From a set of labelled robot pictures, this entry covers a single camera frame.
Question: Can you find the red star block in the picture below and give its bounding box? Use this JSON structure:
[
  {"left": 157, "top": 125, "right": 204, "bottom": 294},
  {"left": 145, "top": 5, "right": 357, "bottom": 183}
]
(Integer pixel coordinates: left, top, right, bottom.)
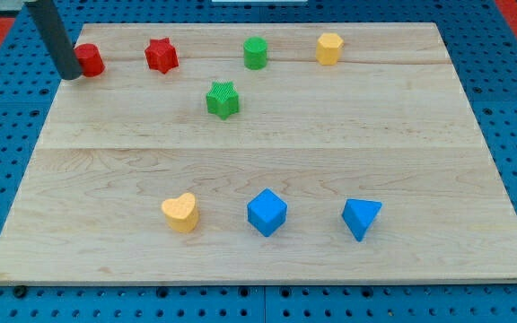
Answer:
[{"left": 145, "top": 38, "right": 179, "bottom": 74}]

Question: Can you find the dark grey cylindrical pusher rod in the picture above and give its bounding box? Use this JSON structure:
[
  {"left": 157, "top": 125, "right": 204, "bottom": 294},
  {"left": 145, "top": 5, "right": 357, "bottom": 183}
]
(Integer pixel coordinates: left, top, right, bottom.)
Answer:
[{"left": 24, "top": 0, "right": 83, "bottom": 80}]

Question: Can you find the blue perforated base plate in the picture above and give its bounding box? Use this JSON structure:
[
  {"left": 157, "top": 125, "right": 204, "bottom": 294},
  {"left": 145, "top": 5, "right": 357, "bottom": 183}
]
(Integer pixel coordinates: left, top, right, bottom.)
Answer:
[{"left": 0, "top": 1, "right": 517, "bottom": 322}]

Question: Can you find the yellow heart block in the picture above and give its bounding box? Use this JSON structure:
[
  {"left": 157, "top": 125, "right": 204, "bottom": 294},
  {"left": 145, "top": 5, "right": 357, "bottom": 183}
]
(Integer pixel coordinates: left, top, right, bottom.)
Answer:
[{"left": 161, "top": 192, "right": 199, "bottom": 233}]

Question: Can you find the green cylinder block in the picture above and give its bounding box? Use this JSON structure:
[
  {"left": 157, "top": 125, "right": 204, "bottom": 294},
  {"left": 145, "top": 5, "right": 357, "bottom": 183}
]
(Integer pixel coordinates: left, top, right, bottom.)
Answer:
[{"left": 243, "top": 37, "right": 268, "bottom": 70}]

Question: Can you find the blue cube block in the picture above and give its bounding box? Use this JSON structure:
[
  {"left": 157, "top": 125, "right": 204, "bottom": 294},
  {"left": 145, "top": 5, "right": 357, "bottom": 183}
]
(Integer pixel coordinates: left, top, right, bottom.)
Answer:
[{"left": 247, "top": 188, "right": 287, "bottom": 237}]

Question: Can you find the yellow hexagon block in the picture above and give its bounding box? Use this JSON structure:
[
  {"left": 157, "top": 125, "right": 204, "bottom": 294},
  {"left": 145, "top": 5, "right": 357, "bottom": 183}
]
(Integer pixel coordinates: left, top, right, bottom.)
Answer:
[{"left": 315, "top": 33, "right": 344, "bottom": 65}]

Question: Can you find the green star block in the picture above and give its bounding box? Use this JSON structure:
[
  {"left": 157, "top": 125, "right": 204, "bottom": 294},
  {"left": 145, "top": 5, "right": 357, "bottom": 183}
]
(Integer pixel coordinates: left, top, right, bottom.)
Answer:
[{"left": 206, "top": 82, "right": 240, "bottom": 120}]

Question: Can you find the light wooden board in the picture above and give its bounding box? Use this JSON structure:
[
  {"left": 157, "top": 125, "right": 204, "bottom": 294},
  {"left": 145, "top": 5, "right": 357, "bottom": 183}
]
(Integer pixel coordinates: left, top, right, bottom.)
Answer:
[{"left": 0, "top": 22, "right": 517, "bottom": 286}]

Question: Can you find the blue triangle block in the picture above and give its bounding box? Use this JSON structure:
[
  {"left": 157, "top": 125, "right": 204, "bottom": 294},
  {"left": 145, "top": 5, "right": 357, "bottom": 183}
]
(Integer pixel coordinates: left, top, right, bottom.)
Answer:
[{"left": 342, "top": 199, "right": 382, "bottom": 242}]

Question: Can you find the red cylinder block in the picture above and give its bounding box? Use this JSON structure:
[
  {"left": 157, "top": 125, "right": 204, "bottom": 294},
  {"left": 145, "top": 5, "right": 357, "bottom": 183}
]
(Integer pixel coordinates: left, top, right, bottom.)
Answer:
[{"left": 74, "top": 43, "right": 105, "bottom": 77}]

